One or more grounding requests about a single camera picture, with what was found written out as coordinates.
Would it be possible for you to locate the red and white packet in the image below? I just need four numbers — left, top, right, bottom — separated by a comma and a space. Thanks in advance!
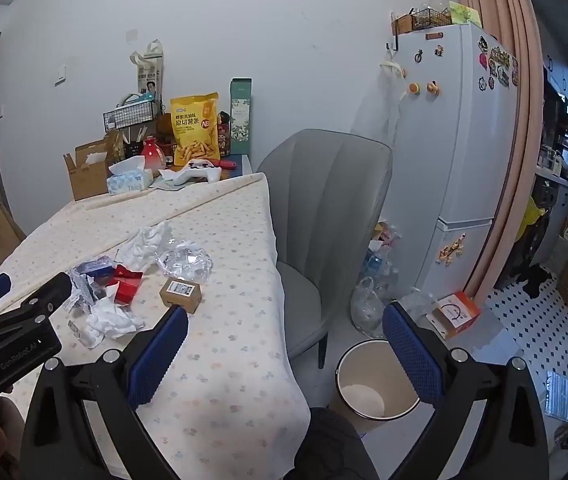
111, 262, 144, 281

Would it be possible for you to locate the clear plastic wrapper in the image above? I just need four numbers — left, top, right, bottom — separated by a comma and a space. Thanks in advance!
156, 240, 213, 281

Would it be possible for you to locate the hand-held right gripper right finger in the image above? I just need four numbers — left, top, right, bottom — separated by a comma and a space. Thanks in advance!
381, 301, 550, 480

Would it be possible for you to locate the dotted cream tablecloth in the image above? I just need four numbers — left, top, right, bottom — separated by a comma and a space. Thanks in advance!
0, 172, 312, 480

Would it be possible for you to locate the red tin can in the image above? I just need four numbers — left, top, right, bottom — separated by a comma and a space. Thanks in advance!
216, 110, 232, 157

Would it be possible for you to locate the white plastic bag of waste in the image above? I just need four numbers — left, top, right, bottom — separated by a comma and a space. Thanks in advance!
364, 220, 402, 281

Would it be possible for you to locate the black cloth on floor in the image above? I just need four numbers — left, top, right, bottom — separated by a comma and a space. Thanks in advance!
509, 262, 560, 298

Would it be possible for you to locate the cluster of fridge magnets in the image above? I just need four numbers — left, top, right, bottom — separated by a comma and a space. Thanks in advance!
478, 45, 519, 92

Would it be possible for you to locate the small wooden crate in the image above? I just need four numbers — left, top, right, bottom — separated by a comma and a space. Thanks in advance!
391, 12, 415, 36

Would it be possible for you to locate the blue and white wrapper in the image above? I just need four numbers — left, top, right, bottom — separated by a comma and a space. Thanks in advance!
68, 257, 115, 313

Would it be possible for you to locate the yellow plastic bag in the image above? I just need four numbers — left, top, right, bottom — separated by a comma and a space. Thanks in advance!
516, 197, 547, 241

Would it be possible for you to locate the yellow snack bag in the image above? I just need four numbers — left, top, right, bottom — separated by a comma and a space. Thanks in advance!
170, 92, 220, 167

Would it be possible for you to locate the pink curtain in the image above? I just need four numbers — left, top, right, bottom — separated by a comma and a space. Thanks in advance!
451, 0, 545, 306

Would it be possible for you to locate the white printed tote bag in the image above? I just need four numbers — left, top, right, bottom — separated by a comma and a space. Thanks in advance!
131, 40, 166, 103

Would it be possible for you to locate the blue tissue box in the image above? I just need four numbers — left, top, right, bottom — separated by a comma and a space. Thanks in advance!
106, 155, 154, 196

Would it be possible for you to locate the green paper sheet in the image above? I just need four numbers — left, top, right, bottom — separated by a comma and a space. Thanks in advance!
448, 1, 482, 25

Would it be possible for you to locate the red vase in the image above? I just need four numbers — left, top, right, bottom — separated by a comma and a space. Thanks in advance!
140, 136, 167, 177

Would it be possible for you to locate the white game controller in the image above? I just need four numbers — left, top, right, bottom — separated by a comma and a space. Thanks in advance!
160, 159, 222, 187

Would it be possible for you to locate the silver foil packet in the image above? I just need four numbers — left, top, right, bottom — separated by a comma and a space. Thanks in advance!
544, 372, 568, 421

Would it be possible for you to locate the black over-door hook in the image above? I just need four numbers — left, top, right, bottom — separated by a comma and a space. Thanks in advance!
386, 10, 400, 56

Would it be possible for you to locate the small labelled cardboard box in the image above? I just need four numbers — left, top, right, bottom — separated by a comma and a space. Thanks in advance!
159, 277, 201, 314

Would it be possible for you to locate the white refrigerator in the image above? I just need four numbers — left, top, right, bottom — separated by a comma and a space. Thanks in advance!
389, 22, 520, 301

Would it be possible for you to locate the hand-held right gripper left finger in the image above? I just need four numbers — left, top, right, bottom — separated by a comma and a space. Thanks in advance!
20, 304, 190, 480

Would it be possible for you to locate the clear plastic bag of bottles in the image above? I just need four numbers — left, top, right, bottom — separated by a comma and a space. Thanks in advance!
350, 275, 400, 338

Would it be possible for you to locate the black wire basket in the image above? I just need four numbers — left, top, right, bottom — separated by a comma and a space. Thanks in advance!
103, 100, 161, 131

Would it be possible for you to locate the white hanging bag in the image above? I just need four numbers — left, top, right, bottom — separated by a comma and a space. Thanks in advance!
379, 60, 407, 126

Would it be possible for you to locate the orange figures magnet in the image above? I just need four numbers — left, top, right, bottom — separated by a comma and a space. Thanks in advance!
436, 234, 467, 263

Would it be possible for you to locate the grey upholstered chair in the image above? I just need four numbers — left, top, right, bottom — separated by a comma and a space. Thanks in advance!
256, 129, 394, 370

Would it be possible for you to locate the torn red carton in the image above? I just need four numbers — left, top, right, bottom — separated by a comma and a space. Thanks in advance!
113, 280, 144, 306

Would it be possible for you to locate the wire basket on refrigerator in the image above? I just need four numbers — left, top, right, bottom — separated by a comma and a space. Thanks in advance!
411, 7, 452, 31

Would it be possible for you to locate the open brown cardboard box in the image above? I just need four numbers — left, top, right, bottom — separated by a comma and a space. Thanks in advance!
63, 132, 121, 202

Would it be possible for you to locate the tall green box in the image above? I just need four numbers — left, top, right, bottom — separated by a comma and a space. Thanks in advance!
230, 78, 253, 156

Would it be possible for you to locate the orange and white box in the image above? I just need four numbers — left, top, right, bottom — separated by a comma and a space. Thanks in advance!
425, 291, 481, 341

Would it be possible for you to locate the cream bin with black rim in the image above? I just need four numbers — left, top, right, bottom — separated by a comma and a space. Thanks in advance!
334, 340, 422, 421

